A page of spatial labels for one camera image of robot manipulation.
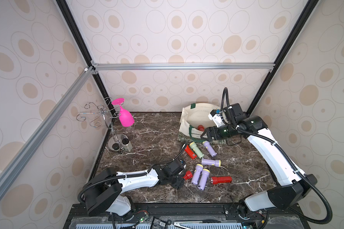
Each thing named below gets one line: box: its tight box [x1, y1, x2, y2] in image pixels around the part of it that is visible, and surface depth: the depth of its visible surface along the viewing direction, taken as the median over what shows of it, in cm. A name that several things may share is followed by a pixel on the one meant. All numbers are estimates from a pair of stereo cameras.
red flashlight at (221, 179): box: [210, 176, 233, 185], surface depth 84 cm
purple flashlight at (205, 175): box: [196, 168, 211, 191], surface depth 84 cm
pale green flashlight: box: [189, 141, 205, 159], surface depth 96 cm
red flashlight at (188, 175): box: [182, 170, 194, 181], surface depth 85 cm
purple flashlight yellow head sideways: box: [201, 158, 222, 168], surface depth 91 cm
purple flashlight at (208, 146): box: [202, 140, 218, 157], surface depth 98 cm
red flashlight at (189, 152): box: [184, 144, 198, 160], surface depth 96 cm
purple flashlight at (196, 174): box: [191, 163, 204, 185], surface depth 87 cm
